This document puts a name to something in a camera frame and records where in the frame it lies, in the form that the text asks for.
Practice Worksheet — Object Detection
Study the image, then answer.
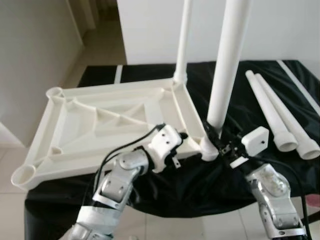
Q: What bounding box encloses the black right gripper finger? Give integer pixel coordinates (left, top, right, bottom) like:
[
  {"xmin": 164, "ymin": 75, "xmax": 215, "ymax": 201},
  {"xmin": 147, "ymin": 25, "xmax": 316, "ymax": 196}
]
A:
[{"xmin": 203, "ymin": 121, "xmax": 224, "ymax": 149}]

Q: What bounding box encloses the white plastic table leg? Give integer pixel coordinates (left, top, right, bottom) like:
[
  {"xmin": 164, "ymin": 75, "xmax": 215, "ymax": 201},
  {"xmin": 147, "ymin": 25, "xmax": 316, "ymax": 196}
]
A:
[
  {"xmin": 255, "ymin": 73, "xmax": 320, "ymax": 161},
  {"xmin": 245, "ymin": 70, "xmax": 300, "ymax": 153},
  {"xmin": 173, "ymin": 0, "xmax": 194, "ymax": 86},
  {"xmin": 206, "ymin": 0, "xmax": 254, "ymax": 133}
]

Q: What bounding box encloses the white plastic table top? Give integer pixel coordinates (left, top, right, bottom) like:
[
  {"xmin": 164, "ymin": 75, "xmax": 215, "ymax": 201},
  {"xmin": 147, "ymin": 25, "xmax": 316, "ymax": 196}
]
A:
[{"xmin": 10, "ymin": 75, "xmax": 222, "ymax": 191}]

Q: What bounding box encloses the black cloth table cover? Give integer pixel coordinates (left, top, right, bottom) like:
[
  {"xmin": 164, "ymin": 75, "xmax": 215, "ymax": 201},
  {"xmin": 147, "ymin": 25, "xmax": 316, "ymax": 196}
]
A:
[{"xmin": 24, "ymin": 60, "xmax": 320, "ymax": 240}]

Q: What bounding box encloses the pink fabric item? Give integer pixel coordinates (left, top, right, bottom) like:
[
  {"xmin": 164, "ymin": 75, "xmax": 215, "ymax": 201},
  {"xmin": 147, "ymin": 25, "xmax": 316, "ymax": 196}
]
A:
[{"xmin": 305, "ymin": 195, "xmax": 320, "ymax": 207}]

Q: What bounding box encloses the black metal stand leg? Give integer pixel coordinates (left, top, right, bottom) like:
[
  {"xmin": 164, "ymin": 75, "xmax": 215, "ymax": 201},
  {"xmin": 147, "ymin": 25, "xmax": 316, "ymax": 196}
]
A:
[{"xmin": 292, "ymin": 212, "xmax": 320, "ymax": 228}]

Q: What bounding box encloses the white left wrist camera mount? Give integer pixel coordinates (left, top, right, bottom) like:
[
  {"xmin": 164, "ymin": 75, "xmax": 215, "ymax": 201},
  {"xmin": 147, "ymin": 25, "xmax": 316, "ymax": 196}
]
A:
[{"xmin": 147, "ymin": 124, "xmax": 183, "ymax": 173}]

